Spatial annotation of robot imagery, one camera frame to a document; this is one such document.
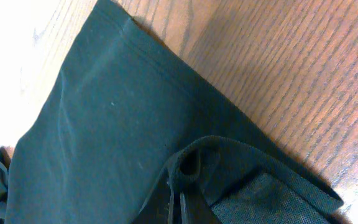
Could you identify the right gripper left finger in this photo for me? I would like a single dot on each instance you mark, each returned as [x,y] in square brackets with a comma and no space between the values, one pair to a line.
[158,208]

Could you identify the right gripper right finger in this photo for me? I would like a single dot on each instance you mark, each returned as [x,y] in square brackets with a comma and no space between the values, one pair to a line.
[194,208]

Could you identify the black t-shirt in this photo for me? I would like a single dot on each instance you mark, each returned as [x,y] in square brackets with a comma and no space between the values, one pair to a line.
[123,109]

